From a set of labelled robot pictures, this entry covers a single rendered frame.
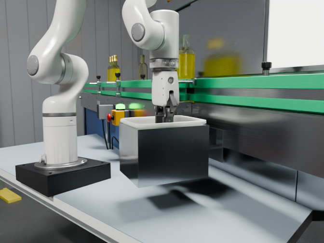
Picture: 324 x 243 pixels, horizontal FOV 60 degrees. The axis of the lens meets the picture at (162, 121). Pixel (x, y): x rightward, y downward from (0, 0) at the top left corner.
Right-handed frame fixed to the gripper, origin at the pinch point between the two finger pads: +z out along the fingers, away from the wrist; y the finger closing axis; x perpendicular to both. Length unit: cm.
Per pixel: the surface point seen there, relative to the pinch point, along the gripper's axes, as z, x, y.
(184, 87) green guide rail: -10.6, -15.7, 16.5
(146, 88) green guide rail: -9.9, -8.2, 35.7
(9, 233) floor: 100, 58, 155
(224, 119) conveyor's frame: -1.1, -16.5, -7.1
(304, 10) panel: -32, -35, -17
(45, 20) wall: -86, 21, 283
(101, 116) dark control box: 6, 2, 79
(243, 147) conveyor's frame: 5.7, -16.7, -15.8
